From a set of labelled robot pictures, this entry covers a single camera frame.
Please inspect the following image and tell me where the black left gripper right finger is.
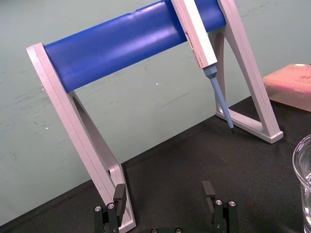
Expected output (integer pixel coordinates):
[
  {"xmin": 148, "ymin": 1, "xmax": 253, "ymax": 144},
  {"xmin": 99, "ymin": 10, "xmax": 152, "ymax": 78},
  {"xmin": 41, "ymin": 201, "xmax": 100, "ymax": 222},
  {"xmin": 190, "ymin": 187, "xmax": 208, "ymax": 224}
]
[{"xmin": 202, "ymin": 181, "xmax": 240, "ymax": 233}]

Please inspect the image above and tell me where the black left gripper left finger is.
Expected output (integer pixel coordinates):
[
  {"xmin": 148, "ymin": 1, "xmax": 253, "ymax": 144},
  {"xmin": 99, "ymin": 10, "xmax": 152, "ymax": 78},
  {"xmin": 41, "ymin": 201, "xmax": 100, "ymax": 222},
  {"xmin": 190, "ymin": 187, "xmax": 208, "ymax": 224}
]
[{"xmin": 93, "ymin": 183, "xmax": 127, "ymax": 233}]

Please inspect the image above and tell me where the black table cloth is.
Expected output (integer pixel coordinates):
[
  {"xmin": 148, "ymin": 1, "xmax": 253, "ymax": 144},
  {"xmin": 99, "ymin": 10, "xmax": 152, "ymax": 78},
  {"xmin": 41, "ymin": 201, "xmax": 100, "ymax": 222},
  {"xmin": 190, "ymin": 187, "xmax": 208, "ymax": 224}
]
[{"xmin": 0, "ymin": 95, "xmax": 311, "ymax": 233}]

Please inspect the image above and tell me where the clear glass beaker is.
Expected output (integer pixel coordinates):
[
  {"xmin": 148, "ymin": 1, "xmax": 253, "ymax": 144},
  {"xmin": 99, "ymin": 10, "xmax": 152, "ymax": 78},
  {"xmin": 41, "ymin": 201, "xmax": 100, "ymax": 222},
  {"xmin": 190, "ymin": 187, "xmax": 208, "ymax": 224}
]
[{"xmin": 292, "ymin": 133, "xmax": 311, "ymax": 233}]

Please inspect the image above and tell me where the pink pipette tip box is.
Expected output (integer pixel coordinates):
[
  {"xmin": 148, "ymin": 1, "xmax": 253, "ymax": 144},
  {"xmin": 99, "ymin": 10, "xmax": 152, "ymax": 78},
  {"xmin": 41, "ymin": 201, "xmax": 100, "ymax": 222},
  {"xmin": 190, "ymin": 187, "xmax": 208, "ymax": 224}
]
[{"xmin": 263, "ymin": 63, "xmax": 311, "ymax": 113}]

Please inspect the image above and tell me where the grey and blue pipette stand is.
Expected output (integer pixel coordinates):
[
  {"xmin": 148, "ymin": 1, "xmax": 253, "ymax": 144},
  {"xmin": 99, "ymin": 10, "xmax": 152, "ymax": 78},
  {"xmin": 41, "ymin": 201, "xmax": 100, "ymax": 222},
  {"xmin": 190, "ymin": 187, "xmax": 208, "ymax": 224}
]
[{"xmin": 26, "ymin": 0, "xmax": 284, "ymax": 231}]

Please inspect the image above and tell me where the white and blue pipette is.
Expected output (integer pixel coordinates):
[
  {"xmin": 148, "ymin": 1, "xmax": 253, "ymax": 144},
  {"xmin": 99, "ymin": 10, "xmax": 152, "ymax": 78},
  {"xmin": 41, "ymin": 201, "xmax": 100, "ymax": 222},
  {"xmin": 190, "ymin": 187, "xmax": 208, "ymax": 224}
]
[{"xmin": 182, "ymin": 0, "xmax": 235, "ymax": 133}]

